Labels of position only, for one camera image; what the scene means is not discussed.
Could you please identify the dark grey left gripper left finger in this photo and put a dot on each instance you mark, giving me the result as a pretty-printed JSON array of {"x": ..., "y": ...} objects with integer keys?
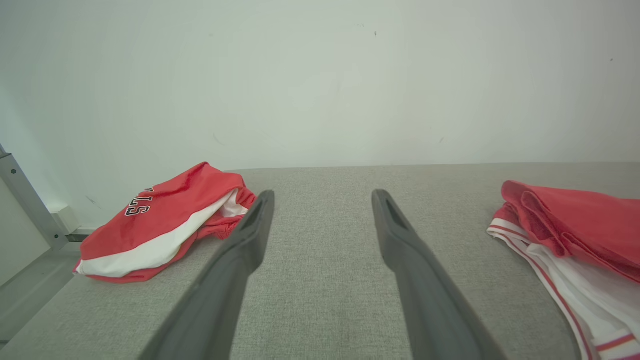
[{"x": 220, "y": 300}]

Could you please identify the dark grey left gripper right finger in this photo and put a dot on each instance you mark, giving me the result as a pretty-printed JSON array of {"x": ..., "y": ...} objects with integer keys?
[{"x": 430, "y": 310}]

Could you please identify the red shorts with white stripe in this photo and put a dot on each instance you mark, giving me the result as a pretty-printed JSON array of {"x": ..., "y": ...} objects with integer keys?
[{"x": 165, "y": 220}]

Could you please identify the red white lettered shorts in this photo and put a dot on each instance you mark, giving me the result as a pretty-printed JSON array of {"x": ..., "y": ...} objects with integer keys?
[{"x": 590, "y": 225}]

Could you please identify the small white box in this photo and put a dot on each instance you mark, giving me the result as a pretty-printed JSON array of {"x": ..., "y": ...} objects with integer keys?
[{"x": 65, "y": 220}]

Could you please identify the grey metal frame rail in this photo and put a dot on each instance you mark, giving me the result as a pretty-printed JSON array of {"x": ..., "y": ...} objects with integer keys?
[{"x": 25, "y": 200}]

